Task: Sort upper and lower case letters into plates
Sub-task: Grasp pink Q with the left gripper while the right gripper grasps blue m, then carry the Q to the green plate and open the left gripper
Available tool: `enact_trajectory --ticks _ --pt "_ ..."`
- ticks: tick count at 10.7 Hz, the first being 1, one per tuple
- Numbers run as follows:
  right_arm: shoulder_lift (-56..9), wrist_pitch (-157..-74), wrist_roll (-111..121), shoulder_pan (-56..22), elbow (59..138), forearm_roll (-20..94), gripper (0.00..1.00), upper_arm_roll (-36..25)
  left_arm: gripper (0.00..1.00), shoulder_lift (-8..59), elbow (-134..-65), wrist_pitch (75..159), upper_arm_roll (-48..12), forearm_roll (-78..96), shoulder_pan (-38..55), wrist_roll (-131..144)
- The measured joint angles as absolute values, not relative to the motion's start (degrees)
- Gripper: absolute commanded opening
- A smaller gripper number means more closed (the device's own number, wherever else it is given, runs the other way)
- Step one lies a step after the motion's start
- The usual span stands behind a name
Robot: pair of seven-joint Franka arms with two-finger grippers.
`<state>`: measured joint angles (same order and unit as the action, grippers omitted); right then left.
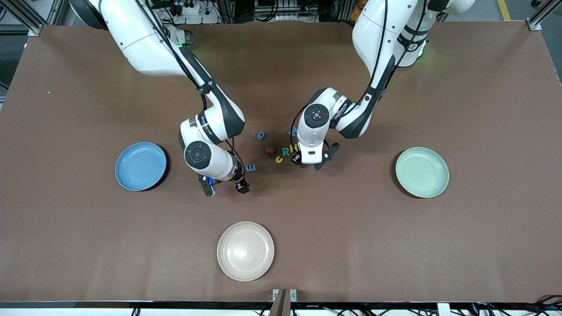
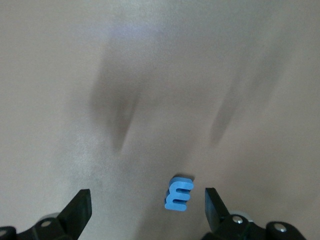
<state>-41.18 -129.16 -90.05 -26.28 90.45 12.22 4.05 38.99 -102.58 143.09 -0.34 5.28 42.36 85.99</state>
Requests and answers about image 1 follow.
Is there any black table edge rail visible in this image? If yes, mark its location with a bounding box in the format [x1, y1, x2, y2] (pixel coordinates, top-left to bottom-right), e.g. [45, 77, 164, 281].
[0, 301, 562, 316]

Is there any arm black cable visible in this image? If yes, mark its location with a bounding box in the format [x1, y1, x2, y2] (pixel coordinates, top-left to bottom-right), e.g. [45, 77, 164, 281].
[134, 0, 247, 176]
[291, 0, 391, 154]

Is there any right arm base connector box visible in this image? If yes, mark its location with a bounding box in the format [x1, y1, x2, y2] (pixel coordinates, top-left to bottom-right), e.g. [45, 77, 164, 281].
[175, 27, 193, 48]

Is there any camera stand post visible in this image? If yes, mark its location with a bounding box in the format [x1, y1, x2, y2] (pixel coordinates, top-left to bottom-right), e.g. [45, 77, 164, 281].
[269, 288, 298, 316]

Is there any beige round plate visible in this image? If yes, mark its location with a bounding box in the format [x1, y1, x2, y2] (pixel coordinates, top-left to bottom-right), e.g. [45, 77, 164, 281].
[216, 221, 275, 282]

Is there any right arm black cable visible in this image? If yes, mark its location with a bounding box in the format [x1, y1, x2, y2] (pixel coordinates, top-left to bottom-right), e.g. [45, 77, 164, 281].
[134, 0, 247, 176]

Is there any blue round plate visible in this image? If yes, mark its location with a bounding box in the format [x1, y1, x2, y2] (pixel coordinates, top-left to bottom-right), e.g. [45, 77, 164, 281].
[115, 141, 168, 192]

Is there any light green round plate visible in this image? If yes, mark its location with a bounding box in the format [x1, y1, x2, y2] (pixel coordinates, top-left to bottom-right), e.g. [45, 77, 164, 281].
[395, 147, 450, 199]

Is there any aluminium frame beam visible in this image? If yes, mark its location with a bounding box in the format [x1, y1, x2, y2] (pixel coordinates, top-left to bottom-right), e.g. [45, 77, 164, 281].
[0, 0, 66, 36]
[527, 0, 562, 31]

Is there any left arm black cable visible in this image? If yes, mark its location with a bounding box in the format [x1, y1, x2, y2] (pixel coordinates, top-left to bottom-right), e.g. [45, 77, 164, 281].
[291, 0, 391, 154]

